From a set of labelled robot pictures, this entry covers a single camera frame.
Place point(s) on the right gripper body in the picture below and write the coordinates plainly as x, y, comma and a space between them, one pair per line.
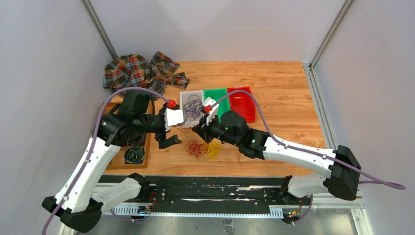
215, 128

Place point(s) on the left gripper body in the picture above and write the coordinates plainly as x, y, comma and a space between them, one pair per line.
157, 124

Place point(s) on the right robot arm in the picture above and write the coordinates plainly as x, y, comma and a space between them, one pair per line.
336, 171

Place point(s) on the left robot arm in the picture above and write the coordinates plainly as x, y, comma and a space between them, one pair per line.
76, 204

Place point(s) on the white plastic bin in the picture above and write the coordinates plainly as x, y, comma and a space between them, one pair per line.
191, 103

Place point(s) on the wooden compartment tray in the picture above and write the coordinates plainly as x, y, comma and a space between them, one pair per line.
129, 155

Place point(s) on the red plastic bin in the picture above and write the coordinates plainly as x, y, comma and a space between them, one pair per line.
243, 105

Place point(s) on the plaid cloth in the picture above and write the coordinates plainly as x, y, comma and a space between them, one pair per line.
135, 71

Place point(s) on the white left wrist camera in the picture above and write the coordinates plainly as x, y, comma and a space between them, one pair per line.
173, 118

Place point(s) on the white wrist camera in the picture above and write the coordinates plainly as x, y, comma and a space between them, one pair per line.
173, 118
210, 111

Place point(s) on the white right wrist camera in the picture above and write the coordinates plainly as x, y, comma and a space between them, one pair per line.
210, 111

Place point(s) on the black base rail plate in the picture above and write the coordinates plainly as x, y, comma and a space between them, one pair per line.
217, 195

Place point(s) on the right aluminium table rail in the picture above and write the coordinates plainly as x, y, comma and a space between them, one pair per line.
321, 111

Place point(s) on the left aluminium frame post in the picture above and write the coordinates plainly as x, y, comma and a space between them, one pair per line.
88, 6

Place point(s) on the aluminium frame post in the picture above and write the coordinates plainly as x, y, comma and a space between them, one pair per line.
347, 4
88, 6

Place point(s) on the right aluminium frame post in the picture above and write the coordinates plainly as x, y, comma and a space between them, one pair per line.
347, 4

